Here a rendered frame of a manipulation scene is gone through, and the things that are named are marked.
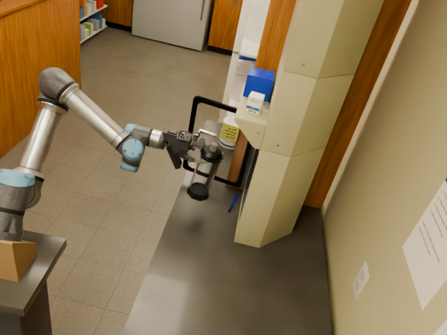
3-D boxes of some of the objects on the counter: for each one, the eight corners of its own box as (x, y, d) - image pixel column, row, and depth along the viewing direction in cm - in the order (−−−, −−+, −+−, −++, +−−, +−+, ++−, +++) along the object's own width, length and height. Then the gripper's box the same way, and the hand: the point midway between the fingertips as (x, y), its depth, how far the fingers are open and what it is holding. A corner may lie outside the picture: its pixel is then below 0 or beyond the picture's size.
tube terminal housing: (291, 207, 194) (348, 56, 150) (291, 256, 167) (360, 89, 124) (241, 195, 194) (285, 42, 151) (233, 242, 167) (283, 71, 124)
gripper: (157, 139, 153) (210, 152, 153) (168, 121, 166) (216, 133, 166) (155, 157, 158) (206, 170, 158) (165, 138, 171) (212, 150, 171)
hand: (208, 157), depth 163 cm, fingers closed on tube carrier, 9 cm apart
